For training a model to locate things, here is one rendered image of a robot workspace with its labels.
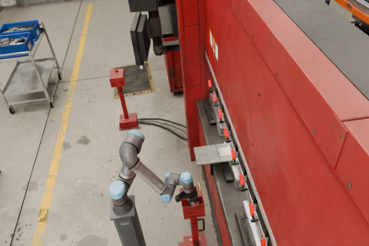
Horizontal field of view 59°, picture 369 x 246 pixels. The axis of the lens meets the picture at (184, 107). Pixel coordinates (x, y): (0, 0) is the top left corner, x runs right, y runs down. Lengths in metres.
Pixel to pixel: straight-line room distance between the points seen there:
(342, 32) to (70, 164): 3.45
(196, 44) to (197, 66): 0.22
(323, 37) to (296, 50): 0.13
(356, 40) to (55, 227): 3.14
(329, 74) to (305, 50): 0.14
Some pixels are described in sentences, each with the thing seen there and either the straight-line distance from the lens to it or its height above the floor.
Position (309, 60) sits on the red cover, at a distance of 1.02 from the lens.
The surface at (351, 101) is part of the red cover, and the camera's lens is 0.88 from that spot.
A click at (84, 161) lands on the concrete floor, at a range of 4.08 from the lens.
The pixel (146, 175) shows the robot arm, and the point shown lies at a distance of 2.10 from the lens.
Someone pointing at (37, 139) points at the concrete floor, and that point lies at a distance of 4.63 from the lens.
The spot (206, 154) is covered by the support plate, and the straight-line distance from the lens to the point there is 2.47.
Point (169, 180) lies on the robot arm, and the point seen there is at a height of 1.07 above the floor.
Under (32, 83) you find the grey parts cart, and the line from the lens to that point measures 5.16.
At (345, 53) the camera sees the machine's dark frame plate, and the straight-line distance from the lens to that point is 1.08.
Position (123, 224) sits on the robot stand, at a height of 0.68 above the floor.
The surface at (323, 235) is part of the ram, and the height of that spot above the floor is 1.90.
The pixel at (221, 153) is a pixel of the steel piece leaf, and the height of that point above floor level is 1.00.
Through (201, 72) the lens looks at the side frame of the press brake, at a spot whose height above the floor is 1.18.
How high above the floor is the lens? 2.80
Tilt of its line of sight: 38 degrees down
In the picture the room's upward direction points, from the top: 5 degrees counter-clockwise
